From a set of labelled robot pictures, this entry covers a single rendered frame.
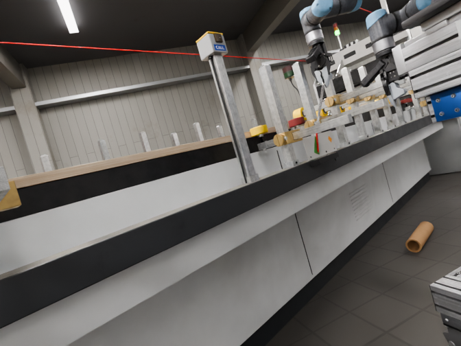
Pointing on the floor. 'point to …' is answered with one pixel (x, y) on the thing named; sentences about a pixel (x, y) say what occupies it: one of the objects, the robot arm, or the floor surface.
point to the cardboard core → (419, 237)
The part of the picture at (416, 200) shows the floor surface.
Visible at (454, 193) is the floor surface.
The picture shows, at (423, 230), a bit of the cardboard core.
